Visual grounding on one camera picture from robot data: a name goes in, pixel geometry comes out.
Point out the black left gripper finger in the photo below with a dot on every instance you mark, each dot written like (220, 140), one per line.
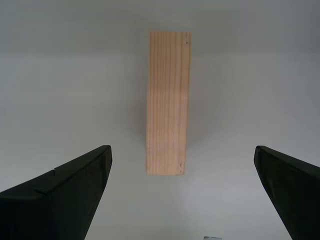
(50, 207)
(295, 195)

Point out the light wooden block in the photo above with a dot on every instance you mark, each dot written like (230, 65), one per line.
(167, 105)

